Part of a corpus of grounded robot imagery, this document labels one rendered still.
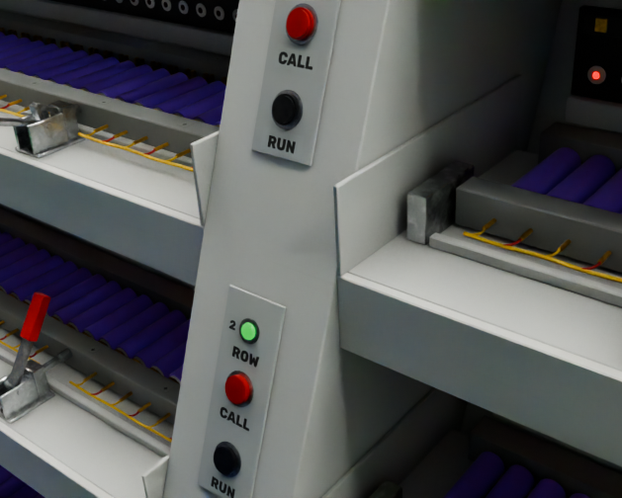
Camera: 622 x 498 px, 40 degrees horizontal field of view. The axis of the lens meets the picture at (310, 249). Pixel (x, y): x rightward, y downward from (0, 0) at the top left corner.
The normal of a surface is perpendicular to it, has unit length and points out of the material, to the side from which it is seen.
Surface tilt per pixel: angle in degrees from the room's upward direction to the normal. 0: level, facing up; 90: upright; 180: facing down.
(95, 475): 21
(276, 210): 90
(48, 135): 90
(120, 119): 111
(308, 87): 90
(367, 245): 90
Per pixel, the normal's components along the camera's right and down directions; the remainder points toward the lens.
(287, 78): -0.60, 0.07
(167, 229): -0.62, 0.41
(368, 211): 0.78, 0.27
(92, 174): -0.05, -0.87
